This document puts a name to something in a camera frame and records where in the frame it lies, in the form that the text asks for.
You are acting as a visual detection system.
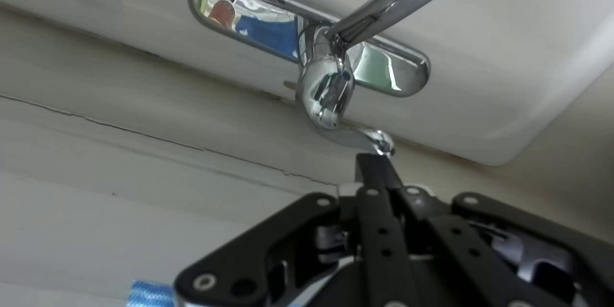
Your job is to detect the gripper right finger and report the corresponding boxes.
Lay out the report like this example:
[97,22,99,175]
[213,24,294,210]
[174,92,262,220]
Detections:
[384,153,614,307]

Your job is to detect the chrome tap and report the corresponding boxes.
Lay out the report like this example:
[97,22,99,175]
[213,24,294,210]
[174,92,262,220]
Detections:
[187,0,486,157]

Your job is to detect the blue striped cloth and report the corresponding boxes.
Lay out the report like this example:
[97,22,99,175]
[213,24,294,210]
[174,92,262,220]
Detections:
[126,279,178,307]

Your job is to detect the white ceramic sink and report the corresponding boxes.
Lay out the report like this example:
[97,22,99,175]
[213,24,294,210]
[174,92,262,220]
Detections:
[0,0,614,167]

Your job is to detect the chrome tap lever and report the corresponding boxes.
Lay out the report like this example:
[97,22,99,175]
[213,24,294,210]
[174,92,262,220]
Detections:
[313,122,397,157]

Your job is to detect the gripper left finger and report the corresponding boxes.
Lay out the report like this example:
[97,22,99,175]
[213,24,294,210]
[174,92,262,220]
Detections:
[174,153,423,307]

